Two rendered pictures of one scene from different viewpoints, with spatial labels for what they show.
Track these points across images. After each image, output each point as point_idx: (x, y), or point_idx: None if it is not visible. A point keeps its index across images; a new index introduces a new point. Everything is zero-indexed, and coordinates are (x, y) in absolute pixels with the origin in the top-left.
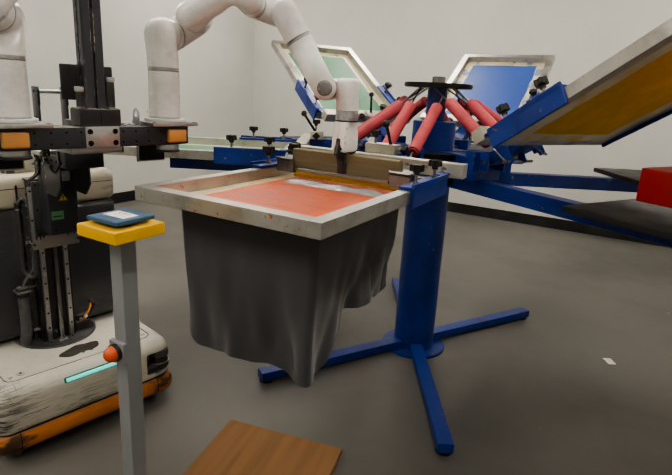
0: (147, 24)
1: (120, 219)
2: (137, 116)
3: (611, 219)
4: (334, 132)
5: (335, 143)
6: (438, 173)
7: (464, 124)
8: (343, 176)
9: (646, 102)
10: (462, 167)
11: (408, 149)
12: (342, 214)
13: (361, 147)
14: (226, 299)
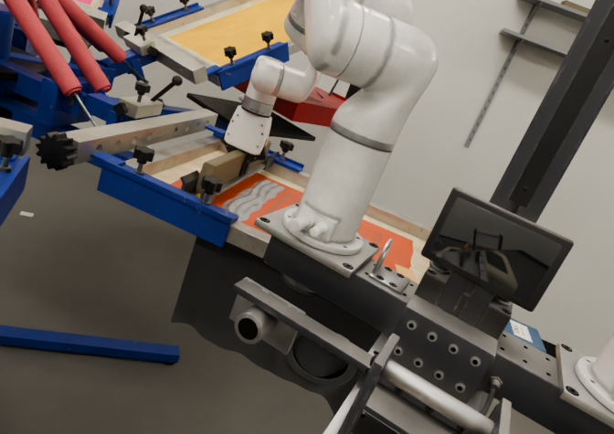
0: (438, 60)
1: (529, 328)
2: (386, 254)
3: (270, 132)
4: (266, 132)
5: (263, 145)
6: (219, 131)
7: (92, 31)
8: (246, 177)
9: (230, 27)
10: (217, 116)
11: (100, 89)
12: (416, 221)
13: (126, 112)
14: None
